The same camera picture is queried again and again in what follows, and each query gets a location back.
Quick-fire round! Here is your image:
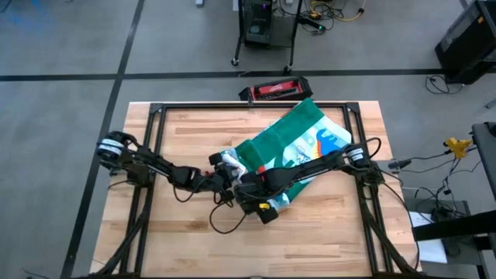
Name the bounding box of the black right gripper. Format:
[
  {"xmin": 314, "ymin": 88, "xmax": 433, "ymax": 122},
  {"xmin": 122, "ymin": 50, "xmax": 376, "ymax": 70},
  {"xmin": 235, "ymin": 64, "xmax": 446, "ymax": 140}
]
[{"xmin": 236, "ymin": 172, "xmax": 280, "ymax": 226}]

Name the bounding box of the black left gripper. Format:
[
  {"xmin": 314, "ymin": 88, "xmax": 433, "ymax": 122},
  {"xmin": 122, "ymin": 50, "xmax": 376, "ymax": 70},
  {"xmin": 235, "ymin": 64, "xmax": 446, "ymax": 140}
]
[{"xmin": 195, "ymin": 151, "xmax": 236, "ymax": 203}]

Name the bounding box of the dinosaur print towel green border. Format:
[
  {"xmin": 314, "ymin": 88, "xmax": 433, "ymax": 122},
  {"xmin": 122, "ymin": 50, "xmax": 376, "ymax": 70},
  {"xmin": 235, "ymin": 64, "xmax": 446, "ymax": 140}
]
[{"xmin": 221, "ymin": 98, "xmax": 353, "ymax": 213}]

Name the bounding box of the red and black tool case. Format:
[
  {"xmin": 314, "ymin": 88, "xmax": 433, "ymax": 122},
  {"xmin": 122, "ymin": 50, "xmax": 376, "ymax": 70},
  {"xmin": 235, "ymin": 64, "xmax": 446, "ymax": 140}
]
[{"xmin": 238, "ymin": 76, "xmax": 314, "ymax": 102}]

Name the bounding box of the black wheeled cart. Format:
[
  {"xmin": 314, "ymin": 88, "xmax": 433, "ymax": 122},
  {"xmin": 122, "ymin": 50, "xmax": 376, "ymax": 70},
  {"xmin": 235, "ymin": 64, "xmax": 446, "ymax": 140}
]
[{"xmin": 231, "ymin": 0, "xmax": 304, "ymax": 74}]

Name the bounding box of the black computer tower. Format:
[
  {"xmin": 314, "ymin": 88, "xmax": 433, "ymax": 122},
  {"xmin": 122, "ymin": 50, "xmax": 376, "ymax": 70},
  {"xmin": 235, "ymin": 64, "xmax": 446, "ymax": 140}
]
[{"xmin": 243, "ymin": 0, "xmax": 274, "ymax": 47}]

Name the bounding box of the grey side table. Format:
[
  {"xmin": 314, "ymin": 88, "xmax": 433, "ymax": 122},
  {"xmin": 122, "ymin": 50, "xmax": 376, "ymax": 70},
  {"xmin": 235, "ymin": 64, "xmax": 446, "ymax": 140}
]
[{"xmin": 401, "ymin": 187, "xmax": 484, "ymax": 268}]

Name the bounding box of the black power strip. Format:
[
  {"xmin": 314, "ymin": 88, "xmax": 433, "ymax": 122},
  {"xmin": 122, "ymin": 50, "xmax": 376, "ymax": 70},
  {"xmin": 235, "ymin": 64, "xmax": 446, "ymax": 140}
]
[{"xmin": 298, "ymin": 15, "xmax": 326, "ymax": 33}]

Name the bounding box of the white paper sheet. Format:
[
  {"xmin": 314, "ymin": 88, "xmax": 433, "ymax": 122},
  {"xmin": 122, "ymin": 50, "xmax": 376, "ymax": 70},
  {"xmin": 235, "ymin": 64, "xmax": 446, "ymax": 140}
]
[{"xmin": 408, "ymin": 211, "xmax": 449, "ymax": 264}]

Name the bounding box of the black power adapter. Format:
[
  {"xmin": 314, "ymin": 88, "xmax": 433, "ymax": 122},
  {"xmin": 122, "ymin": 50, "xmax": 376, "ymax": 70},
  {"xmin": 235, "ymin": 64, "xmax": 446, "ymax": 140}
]
[{"xmin": 430, "ymin": 206, "xmax": 453, "ymax": 222}]

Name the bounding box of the black crossbar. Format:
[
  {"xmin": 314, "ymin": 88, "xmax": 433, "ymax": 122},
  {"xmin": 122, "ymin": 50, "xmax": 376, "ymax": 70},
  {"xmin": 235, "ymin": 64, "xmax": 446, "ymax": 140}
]
[{"xmin": 411, "ymin": 208, "xmax": 496, "ymax": 242}]

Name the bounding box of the dark grey workbench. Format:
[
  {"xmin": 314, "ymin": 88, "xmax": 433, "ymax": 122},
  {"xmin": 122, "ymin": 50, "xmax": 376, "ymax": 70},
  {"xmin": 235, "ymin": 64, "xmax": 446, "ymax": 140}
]
[{"xmin": 470, "ymin": 122, "xmax": 496, "ymax": 183}]

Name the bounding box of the black equipment case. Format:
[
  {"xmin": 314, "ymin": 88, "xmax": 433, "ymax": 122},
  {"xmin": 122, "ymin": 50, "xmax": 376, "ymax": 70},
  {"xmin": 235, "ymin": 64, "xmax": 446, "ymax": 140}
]
[{"xmin": 434, "ymin": 0, "xmax": 496, "ymax": 85}]

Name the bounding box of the black metal table frame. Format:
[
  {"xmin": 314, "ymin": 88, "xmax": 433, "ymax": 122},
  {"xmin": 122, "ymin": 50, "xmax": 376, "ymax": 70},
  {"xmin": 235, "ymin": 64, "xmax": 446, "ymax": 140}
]
[{"xmin": 87, "ymin": 101, "xmax": 425, "ymax": 279}]

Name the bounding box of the black cable plug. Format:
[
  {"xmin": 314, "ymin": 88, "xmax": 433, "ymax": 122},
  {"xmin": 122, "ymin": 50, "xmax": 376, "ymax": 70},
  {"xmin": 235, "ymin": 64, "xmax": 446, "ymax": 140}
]
[{"xmin": 387, "ymin": 158, "xmax": 413, "ymax": 171}]

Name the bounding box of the black floor cable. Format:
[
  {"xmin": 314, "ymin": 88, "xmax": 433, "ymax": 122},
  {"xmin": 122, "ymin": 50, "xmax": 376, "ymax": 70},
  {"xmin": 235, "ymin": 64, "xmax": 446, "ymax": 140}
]
[{"xmin": 425, "ymin": 74, "xmax": 464, "ymax": 95}]

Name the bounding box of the yellow cable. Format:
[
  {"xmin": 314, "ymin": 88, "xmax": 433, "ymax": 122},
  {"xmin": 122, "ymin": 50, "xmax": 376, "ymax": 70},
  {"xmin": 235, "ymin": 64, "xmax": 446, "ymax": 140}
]
[{"xmin": 309, "ymin": 0, "xmax": 367, "ymax": 22}]

